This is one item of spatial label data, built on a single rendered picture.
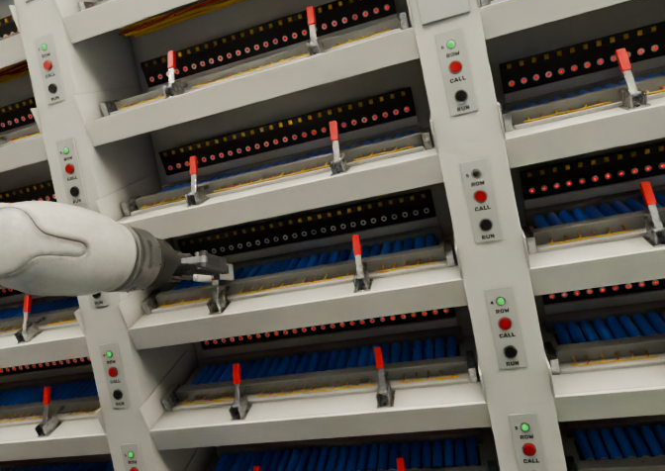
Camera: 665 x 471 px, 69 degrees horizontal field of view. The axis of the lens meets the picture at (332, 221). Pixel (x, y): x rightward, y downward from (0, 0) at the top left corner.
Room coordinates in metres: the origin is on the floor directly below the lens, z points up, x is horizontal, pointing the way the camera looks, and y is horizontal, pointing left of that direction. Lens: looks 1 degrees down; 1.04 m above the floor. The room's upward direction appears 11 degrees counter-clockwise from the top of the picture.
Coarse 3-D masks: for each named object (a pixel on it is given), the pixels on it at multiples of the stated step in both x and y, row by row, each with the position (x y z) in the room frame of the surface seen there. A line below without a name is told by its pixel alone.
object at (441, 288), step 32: (416, 224) 0.92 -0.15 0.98; (224, 256) 1.03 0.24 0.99; (256, 256) 1.01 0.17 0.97; (448, 256) 0.78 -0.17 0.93; (160, 288) 1.00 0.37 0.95; (320, 288) 0.84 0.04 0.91; (352, 288) 0.80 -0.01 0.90; (384, 288) 0.77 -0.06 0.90; (416, 288) 0.75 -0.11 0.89; (448, 288) 0.74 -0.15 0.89; (128, 320) 0.89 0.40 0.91; (160, 320) 0.89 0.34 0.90; (192, 320) 0.86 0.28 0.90; (224, 320) 0.84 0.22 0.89; (256, 320) 0.83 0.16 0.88; (288, 320) 0.82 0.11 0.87; (320, 320) 0.80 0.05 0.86; (352, 320) 0.79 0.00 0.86
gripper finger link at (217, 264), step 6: (198, 252) 0.74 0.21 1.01; (204, 252) 0.73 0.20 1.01; (210, 258) 0.76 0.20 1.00; (216, 258) 0.78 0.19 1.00; (222, 258) 0.80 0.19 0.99; (204, 264) 0.73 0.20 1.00; (210, 264) 0.76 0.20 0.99; (216, 264) 0.78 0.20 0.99; (222, 264) 0.80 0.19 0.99; (210, 270) 0.77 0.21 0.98; (216, 270) 0.78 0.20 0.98; (222, 270) 0.80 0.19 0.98
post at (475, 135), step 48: (432, 48) 0.73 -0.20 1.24; (480, 48) 0.71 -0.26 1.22; (432, 96) 0.73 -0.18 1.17; (480, 96) 0.71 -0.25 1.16; (480, 144) 0.72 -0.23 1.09; (480, 288) 0.73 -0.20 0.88; (528, 288) 0.71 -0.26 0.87; (480, 336) 0.73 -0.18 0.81; (528, 336) 0.71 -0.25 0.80; (528, 384) 0.72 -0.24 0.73
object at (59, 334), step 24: (0, 312) 1.14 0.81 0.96; (24, 312) 0.99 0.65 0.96; (48, 312) 1.03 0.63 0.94; (72, 312) 1.00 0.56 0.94; (0, 336) 1.03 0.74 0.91; (24, 336) 0.96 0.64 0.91; (48, 336) 0.96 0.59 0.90; (72, 336) 0.93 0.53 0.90; (0, 360) 0.98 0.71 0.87; (24, 360) 0.97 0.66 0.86; (48, 360) 0.96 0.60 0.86
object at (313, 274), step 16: (384, 256) 0.83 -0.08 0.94; (400, 256) 0.82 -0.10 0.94; (416, 256) 0.82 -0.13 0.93; (432, 256) 0.81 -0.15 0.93; (288, 272) 0.88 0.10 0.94; (304, 272) 0.87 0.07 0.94; (320, 272) 0.86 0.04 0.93; (336, 272) 0.86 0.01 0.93; (352, 272) 0.85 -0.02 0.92; (192, 288) 0.94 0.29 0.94; (208, 288) 0.92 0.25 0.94; (240, 288) 0.90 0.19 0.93; (256, 288) 0.90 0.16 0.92; (272, 288) 0.87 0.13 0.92; (160, 304) 0.95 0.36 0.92; (176, 304) 0.92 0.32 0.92
